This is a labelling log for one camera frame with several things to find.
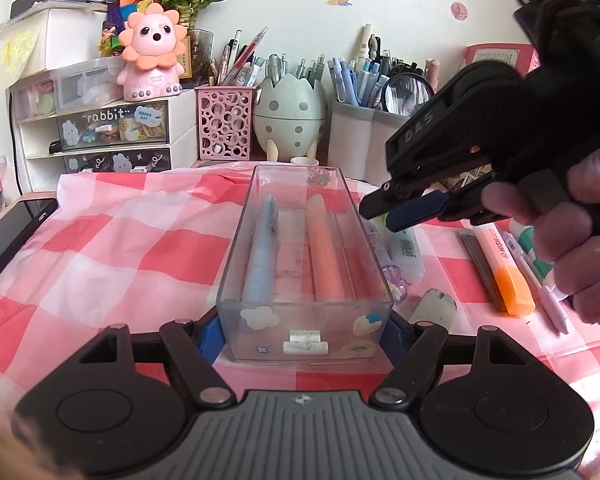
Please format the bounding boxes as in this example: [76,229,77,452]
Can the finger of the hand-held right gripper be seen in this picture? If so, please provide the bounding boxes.
[358,180,433,220]
[386,191,483,233]

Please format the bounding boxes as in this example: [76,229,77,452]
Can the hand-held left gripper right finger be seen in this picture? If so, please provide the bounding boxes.
[370,307,522,408]

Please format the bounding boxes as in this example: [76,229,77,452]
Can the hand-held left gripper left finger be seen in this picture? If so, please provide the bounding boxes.
[79,307,236,408]

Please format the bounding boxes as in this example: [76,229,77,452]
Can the clear decorated pen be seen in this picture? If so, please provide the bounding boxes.
[364,220,412,305]

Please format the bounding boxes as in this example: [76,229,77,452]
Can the white eraser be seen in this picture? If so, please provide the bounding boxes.
[409,287,456,323]

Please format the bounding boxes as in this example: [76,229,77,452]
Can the grey lead refill case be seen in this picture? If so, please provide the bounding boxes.
[459,230,508,312]

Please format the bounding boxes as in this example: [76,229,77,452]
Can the clear plastic box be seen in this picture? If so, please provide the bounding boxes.
[216,164,395,365]

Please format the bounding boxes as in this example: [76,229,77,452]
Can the pale purple pen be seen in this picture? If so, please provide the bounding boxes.
[502,230,570,335]

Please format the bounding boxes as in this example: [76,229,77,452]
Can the person's right hand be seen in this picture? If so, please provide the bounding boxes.
[480,140,600,343]

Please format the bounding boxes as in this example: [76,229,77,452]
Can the red book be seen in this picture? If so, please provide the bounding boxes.
[462,44,536,78]

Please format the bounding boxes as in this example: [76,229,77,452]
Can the white desk organizer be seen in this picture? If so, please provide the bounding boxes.
[327,99,411,183]

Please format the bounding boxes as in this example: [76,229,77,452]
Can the magnifying glass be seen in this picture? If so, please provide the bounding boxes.
[382,72,436,113]

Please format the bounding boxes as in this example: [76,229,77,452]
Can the pink orange highlighter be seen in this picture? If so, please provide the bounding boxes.
[306,194,348,302]

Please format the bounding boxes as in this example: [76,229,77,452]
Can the pale blue pen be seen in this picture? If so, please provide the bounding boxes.
[242,196,281,306]

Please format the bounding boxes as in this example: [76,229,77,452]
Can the egg shaped pen holder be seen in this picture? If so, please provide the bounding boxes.
[253,72,328,163]

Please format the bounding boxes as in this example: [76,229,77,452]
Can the green white glue stick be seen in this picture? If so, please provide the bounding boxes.
[510,225,556,281]

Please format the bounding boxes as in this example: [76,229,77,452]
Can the red white checked tablecloth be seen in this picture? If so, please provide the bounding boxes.
[0,162,600,480]

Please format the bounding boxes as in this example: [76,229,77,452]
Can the bunch of blue pens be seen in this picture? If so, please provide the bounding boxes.
[327,50,397,109]

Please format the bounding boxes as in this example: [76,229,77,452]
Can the white tube pen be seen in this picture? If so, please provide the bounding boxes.
[357,24,376,62]

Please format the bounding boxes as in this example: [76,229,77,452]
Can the bunch of grey pens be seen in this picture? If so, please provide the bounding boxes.
[257,52,327,86]

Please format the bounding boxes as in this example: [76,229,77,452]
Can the pink perforated pen holder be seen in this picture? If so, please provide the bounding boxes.
[195,85,258,161]

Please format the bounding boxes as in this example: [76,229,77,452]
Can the bunch of mixed colour pens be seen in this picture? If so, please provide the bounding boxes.
[209,26,270,88]

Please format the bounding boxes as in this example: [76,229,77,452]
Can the dark printed drawer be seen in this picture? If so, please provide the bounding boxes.
[62,149,172,175]

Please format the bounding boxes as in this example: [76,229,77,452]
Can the white drawer unit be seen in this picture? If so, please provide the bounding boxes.
[17,87,198,191]

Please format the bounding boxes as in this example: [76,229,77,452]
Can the black tablet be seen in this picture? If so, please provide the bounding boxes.
[0,199,61,296]

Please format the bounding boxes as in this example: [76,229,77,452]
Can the clear printed drawer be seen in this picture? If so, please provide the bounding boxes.
[57,101,171,153]

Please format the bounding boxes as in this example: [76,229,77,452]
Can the clear glass vase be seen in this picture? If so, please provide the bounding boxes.
[187,27,216,86]

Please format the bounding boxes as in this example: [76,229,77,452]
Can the pink lion toy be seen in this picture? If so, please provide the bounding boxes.
[117,2,188,102]

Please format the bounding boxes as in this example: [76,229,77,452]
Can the clear stacked drawers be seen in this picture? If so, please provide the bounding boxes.
[7,57,131,123]

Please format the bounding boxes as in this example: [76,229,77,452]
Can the small colourful figure toy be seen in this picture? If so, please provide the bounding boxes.
[97,22,124,58]

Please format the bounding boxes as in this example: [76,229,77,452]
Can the colourful puzzle cube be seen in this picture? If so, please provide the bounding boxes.
[105,0,153,28]

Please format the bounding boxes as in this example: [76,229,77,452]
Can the white storage box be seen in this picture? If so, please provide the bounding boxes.
[0,7,110,93]

